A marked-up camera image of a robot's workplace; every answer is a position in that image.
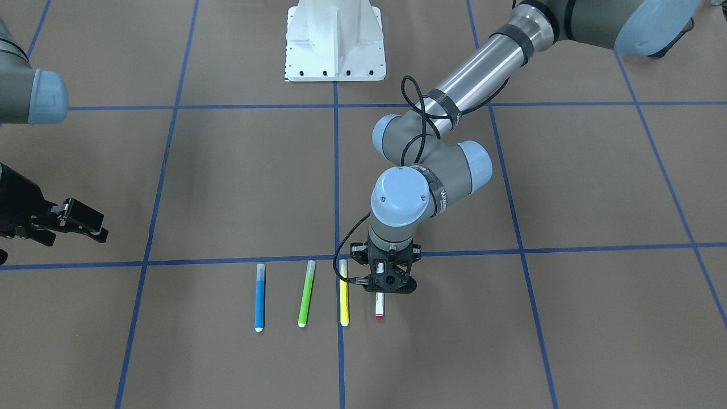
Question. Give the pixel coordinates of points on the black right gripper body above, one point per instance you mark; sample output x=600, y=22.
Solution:
x=12, y=200

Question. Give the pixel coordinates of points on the red and white marker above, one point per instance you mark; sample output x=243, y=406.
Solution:
x=379, y=306

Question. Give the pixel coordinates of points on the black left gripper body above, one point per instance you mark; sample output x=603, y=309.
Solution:
x=358, y=253

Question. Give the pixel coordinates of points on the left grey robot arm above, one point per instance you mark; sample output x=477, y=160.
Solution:
x=428, y=174

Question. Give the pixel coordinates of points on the green highlighter pen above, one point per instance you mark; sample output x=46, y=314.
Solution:
x=305, y=303

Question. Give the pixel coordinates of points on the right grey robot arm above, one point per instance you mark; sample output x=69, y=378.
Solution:
x=35, y=96

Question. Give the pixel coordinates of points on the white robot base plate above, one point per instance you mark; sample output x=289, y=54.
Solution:
x=334, y=41

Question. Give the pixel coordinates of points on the yellow highlighter pen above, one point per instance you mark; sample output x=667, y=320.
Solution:
x=344, y=314

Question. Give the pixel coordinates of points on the blue highlighter pen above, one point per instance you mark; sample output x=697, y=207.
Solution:
x=260, y=292

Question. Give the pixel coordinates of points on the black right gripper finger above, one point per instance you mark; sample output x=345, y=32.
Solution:
x=75, y=216

